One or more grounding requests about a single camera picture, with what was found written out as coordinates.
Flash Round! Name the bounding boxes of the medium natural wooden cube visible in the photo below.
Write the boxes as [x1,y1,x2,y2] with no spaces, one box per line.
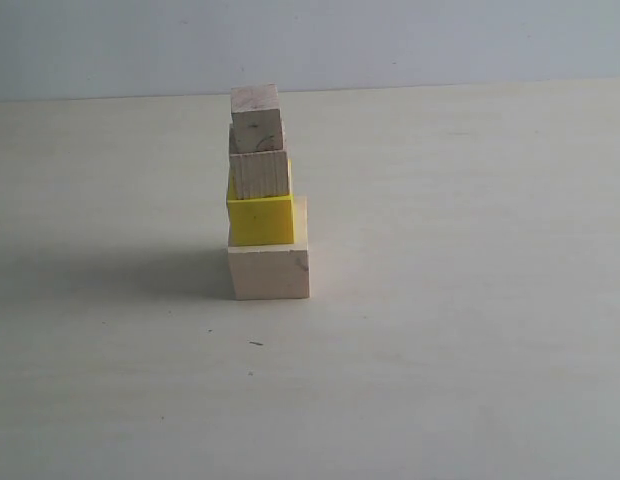
[228,124,292,200]

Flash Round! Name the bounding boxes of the large pale wooden cube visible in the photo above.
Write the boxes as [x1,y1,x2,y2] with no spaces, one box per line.
[227,196,310,300]

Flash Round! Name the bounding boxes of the yellow cube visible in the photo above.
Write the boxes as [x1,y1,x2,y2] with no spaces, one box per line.
[226,166,295,246]

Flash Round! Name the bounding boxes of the small natural wooden cube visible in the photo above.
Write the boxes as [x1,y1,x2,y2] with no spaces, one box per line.
[230,84,284,153]

